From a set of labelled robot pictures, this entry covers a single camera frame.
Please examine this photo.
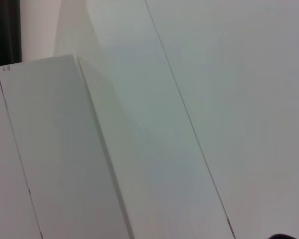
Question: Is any dark vertical wall strip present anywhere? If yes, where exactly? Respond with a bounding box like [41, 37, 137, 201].
[0, 0, 22, 68]

